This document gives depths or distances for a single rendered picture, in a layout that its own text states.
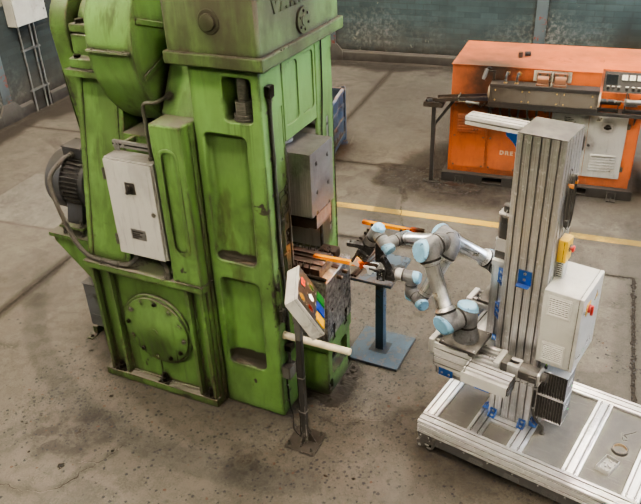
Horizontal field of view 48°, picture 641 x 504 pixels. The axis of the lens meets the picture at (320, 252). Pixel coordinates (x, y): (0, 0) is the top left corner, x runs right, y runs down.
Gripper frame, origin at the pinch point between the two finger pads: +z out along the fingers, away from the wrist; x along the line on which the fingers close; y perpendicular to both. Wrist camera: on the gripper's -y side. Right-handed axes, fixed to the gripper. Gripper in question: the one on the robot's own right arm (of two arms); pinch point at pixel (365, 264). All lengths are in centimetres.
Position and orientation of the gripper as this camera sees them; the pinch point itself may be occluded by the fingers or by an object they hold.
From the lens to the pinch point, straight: 444.3
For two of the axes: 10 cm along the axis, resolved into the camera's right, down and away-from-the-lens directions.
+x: 4.2, -4.8, 7.7
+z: -9.1, -1.8, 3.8
